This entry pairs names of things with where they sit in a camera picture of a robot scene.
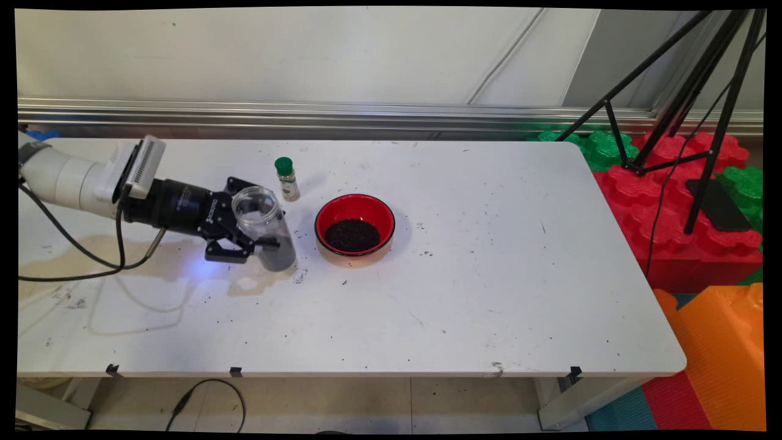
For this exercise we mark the clear plastic jar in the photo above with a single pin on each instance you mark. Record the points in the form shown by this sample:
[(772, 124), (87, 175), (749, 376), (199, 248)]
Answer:
[(282, 256)]

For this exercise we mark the aluminium wall rail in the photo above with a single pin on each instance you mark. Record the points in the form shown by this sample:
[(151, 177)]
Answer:
[(305, 113)]

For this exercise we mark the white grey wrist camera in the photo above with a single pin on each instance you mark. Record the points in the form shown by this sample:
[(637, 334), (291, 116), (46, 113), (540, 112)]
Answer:
[(143, 162)]

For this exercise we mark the green foam building block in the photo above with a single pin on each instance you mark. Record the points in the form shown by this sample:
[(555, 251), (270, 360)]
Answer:
[(602, 150), (748, 189)]

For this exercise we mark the black tripod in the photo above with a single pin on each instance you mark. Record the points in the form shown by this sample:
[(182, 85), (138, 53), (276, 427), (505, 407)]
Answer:
[(724, 122)]

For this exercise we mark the red foam building block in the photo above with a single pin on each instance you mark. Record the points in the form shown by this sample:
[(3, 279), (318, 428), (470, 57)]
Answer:
[(702, 256)]

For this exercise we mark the red bowl with black seeds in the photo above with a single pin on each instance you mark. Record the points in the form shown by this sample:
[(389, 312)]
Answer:
[(354, 235)]

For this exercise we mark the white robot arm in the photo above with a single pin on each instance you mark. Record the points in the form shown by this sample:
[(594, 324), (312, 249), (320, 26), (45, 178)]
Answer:
[(67, 180)]

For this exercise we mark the teal floor mat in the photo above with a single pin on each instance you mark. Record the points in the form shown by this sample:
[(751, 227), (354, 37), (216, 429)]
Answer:
[(617, 412)]

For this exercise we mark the white table leg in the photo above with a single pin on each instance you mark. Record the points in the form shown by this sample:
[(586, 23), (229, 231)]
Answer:
[(574, 403)]

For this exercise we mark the red floor mat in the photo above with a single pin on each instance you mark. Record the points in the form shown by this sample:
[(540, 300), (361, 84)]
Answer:
[(675, 403)]

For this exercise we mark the black flat phone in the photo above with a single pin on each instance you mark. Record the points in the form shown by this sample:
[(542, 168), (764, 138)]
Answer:
[(727, 214)]

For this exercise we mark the orange foam building block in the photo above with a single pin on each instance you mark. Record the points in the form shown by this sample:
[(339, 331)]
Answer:
[(721, 354)]

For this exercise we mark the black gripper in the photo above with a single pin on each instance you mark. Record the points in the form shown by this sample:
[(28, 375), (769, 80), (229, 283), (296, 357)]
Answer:
[(177, 205)]

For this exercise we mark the blue foam building block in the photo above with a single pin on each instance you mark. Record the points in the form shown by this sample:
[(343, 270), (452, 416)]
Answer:
[(46, 133)]

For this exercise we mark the green capped spice bottle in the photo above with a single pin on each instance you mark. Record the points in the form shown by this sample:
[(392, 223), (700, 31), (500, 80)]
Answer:
[(288, 183)]

